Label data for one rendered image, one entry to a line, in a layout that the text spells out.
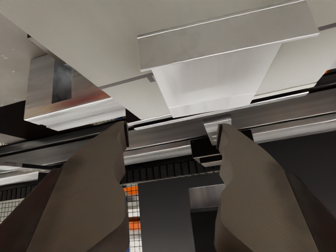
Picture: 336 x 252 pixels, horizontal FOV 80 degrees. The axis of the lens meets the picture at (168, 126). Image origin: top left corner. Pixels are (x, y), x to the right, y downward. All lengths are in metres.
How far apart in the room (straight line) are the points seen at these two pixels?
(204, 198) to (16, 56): 0.32
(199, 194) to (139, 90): 0.12
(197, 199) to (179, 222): 0.53
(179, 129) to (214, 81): 0.32
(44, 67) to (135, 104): 0.18
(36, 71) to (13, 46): 0.04
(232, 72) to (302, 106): 0.35
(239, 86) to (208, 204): 0.12
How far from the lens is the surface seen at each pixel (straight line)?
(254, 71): 0.17
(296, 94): 0.26
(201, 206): 0.22
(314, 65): 0.20
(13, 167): 0.47
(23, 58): 0.37
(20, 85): 0.44
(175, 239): 0.76
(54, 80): 0.32
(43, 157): 0.67
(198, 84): 0.17
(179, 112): 0.22
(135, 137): 0.51
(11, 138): 0.74
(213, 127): 0.28
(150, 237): 0.79
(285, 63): 0.18
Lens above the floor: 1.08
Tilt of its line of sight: 18 degrees down
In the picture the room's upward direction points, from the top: 173 degrees clockwise
